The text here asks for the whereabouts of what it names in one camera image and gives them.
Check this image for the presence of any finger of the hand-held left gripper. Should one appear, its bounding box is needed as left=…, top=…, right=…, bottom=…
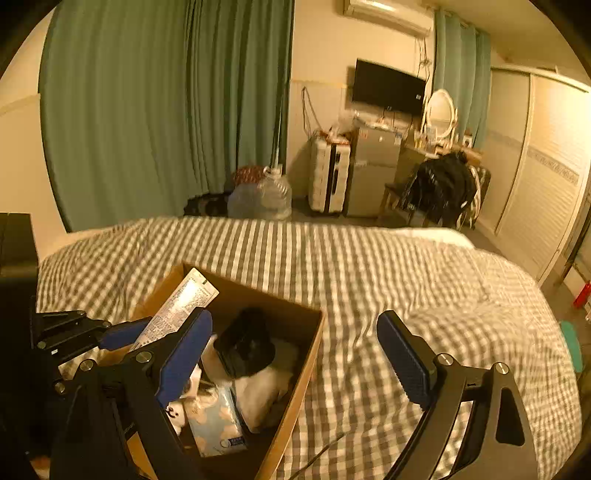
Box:
left=34, top=311, right=151, bottom=365
left=52, top=364, right=84, bottom=396

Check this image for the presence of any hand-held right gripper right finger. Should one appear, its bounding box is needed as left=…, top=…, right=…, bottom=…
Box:
left=376, top=310, right=539, bottom=480

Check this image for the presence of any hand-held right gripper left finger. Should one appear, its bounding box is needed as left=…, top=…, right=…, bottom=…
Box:
left=48, top=308, right=214, bottom=480

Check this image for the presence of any white toothpaste box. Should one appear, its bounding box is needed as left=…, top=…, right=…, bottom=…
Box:
left=134, top=268, right=220, bottom=354

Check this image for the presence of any black cloth item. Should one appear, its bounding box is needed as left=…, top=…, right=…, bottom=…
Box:
left=213, top=307, right=276, bottom=376

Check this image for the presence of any light blue tissue pack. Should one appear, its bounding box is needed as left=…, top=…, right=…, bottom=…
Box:
left=187, top=385, right=247, bottom=457

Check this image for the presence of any white sock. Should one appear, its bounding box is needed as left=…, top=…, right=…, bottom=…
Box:
left=203, top=337, right=296, bottom=432

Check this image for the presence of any brown cardboard box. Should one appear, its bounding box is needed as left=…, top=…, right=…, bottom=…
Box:
left=97, top=262, right=325, bottom=480

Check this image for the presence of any grey checked blanket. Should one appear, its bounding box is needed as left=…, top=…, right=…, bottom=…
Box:
left=36, top=215, right=580, bottom=480

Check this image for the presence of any white pillow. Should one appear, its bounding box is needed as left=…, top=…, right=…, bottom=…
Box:
left=383, top=226, right=476, bottom=250

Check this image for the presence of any black bag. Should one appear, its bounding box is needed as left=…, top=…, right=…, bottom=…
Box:
left=184, top=194, right=229, bottom=217

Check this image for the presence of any blue water jug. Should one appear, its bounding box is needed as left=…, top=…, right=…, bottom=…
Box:
left=228, top=184, right=264, bottom=220

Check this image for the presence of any teal stool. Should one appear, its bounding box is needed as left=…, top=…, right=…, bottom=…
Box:
left=560, top=322, right=583, bottom=372

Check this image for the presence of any wooden chair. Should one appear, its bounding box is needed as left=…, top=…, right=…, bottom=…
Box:
left=379, top=180, right=416, bottom=227

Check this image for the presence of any black jacket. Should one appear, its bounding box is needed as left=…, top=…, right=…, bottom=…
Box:
left=409, top=150, right=476, bottom=224

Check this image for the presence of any clear water jug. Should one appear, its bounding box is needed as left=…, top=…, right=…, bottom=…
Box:
left=256, top=166, right=293, bottom=221

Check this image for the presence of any red patterned bag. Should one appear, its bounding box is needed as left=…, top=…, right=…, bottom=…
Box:
left=231, top=165, right=266, bottom=188

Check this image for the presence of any silver small fridge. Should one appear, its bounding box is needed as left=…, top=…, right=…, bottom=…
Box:
left=344, top=126, right=402, bottom=217

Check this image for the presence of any dark suitcase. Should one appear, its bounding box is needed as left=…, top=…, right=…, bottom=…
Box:
left=468, top=165, right=491, bottom=204

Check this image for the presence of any white suitcase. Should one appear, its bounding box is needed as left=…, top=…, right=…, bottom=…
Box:
left=308, top=136, right=352, bottom=215

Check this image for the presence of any wooden dressing table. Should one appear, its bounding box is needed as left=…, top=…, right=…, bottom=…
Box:
left=402, top=138, right=483, bottom=171

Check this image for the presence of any wide green curtain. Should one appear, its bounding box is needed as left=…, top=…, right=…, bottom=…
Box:
left=39, top=0, right=296, bottom=232

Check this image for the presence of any white louvred wardrobe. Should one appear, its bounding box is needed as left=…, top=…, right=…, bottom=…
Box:
left=475, top=65, right=591, bottom=282

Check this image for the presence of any clear plastic bag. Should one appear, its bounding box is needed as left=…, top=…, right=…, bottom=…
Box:
left=330, top=115, right=356, bottom=139

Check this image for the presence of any white oval vanity mirror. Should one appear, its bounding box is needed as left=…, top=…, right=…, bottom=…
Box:
left=422, top=89, right=459, bottom=144

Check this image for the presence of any narrow green curtain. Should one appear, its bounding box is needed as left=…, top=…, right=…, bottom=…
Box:
left=431, top=9, right=492, bottom=151

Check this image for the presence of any white air conditioner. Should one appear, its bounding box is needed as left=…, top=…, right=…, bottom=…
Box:
left=344, top=0, right=432, bottom=35

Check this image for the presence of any black cable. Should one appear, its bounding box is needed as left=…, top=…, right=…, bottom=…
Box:
left=295, top=431, right=347, bottom=476

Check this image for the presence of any black wall television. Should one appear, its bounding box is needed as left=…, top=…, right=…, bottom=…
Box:
left=352, top=58, right=427, bottom=116

